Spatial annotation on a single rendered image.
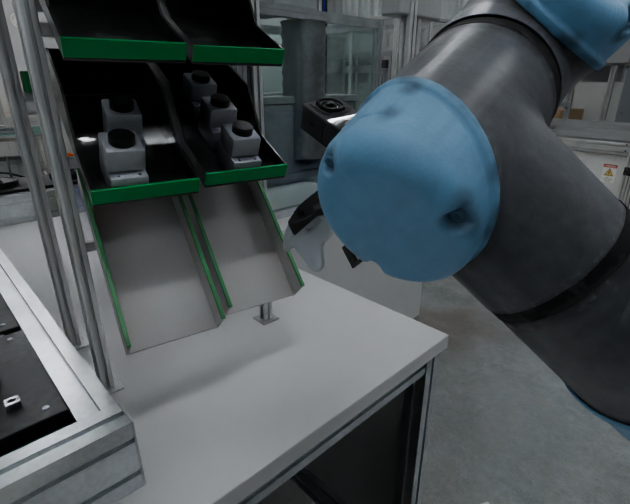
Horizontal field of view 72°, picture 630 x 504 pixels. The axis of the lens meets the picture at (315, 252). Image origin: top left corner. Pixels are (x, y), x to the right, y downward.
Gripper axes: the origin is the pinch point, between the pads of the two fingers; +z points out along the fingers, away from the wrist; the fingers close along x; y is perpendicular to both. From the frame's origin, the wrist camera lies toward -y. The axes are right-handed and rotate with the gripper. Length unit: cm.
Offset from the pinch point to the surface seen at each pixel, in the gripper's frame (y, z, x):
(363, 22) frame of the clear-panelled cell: -87, 60, 90
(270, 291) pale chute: 0.8, 23.8, -0.3
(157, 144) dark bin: -24.2, 13.9, -10.2
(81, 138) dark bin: -27.6, 14.2, -19.5
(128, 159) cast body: -17.1, 4.6, -16.3
